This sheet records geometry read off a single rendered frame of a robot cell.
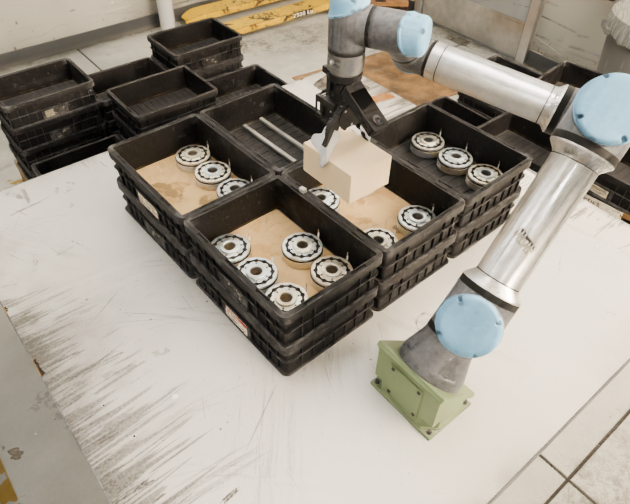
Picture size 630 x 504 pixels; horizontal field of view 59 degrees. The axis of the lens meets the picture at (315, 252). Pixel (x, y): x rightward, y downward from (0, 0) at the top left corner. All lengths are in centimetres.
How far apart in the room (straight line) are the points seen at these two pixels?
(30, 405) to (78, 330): 84
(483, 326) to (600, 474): 129
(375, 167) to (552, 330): 64
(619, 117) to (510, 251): 27
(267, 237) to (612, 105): 85
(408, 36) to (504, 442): 86
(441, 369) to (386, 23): 67
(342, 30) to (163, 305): 82
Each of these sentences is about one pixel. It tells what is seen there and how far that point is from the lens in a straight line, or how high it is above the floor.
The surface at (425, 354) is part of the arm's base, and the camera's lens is 117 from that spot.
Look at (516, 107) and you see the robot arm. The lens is 118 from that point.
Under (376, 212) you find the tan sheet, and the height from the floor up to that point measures 83.
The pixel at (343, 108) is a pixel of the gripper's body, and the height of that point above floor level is 123.
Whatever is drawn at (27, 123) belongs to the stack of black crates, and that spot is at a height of 49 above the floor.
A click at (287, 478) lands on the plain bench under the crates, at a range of 123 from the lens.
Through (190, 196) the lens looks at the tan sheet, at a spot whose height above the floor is 83.
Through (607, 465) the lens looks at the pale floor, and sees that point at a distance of 226.
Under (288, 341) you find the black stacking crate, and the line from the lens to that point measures 124.
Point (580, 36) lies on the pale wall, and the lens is 427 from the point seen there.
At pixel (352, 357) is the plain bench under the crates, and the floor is 70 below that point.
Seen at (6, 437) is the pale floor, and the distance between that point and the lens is 229.
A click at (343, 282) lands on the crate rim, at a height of 93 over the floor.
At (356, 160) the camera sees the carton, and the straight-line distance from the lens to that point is 123.
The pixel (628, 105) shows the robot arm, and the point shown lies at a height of 139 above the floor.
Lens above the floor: 183
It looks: 45 degrees down
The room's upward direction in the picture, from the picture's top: 2 degrees clockwise
